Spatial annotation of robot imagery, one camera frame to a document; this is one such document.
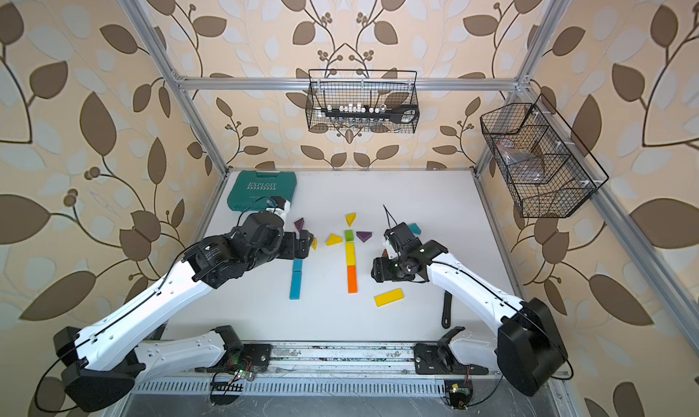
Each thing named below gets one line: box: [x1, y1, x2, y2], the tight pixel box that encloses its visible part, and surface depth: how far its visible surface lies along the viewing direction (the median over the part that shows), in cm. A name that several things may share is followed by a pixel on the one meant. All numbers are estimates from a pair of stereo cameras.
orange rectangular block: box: [346, 265, 358, 295], surface depth 90 cm
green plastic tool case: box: [227, 170, 298, 213], surface depth 111 cm
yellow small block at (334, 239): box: [325, 233, 344, 247], surface depth 101 cm
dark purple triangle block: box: [355, 231, 373, 244], surface depth 101 cm
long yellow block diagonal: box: [345, 242, 356, 267], surface depth 97 cm
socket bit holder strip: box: [321, 101, 420, 125], surface depth 82 cm
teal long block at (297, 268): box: [292, 258, 304, 278], surface depth 94 cm
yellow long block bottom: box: [373, 287, 406, 308], surface depth 88 cm
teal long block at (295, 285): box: [289, 270, 302, 300], surface depth 90 cm
